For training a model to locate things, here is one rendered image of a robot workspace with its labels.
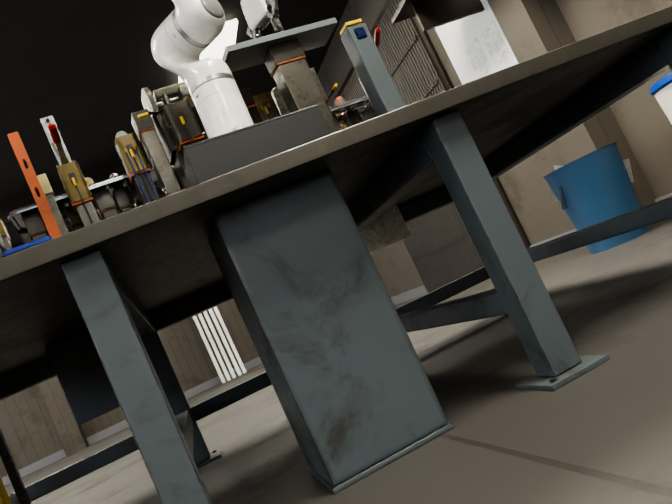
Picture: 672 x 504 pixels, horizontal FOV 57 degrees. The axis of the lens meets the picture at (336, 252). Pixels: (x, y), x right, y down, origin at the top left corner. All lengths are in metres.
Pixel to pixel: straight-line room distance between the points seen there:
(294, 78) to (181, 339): 8.82
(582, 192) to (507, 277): 2.38
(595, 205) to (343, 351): 2.61
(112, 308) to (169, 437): 0.27
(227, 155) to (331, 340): 0.48
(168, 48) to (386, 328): 0.91
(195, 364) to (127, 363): 9.25
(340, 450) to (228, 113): 0.84
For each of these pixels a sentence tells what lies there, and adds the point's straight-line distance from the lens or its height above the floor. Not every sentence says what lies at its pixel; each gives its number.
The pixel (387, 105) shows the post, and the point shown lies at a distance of 2.01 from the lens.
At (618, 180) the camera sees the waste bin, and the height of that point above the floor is 0.33.
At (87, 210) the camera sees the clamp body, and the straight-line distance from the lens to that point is 1.91.
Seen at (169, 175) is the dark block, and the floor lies 0.91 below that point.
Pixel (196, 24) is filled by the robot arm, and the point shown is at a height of 1.14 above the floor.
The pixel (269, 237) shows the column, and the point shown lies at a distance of 1.41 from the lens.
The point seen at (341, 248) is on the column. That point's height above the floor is 0.48.
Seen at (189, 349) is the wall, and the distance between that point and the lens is 10.53.
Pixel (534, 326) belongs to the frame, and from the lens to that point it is 1.48.
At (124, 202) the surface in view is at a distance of 2.10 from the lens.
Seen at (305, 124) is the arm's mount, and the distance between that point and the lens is 1.49.
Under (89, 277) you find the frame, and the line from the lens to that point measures 1.30.
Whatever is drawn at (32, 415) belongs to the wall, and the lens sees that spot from 10.79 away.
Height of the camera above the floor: 0.36
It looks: 4 degrees up
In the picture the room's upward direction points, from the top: 25 degrees counter-clockwise
